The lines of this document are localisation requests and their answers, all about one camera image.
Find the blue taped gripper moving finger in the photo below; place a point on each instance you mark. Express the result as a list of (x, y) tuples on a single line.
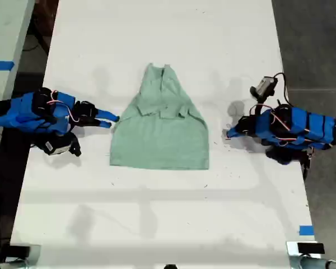
[(233, 136), (102, 123)]

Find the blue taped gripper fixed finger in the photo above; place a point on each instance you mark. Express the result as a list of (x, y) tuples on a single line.
[(106, 114), (234, 129)]

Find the pale green T-shirt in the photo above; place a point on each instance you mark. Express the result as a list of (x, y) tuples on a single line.
[(159, 134)]

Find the long blue tape strip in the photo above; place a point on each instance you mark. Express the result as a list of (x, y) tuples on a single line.
[(1, 65)]

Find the white side table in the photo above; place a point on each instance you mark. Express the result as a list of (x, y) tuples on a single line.
[(2, 42)]

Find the short blue tape strip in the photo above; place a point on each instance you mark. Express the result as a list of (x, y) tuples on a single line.
[(306, 230)]

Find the small black box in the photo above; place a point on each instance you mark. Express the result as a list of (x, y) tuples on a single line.
[(19, 251), (310, 248)]

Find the black round object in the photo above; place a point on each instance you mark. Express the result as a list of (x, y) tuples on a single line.
[(170, 266)]

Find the grey metal pipe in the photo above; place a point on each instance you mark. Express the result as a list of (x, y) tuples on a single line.
[(313, 263), (8, 264)]

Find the black camera stalk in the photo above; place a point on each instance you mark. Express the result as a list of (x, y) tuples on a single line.
[(75, 145), (257, 98)]

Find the black camera box with label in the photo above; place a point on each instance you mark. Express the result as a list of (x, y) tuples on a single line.
[(54, 145)]

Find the grey and black camera box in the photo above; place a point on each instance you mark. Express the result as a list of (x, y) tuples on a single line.
[(266, 85)]

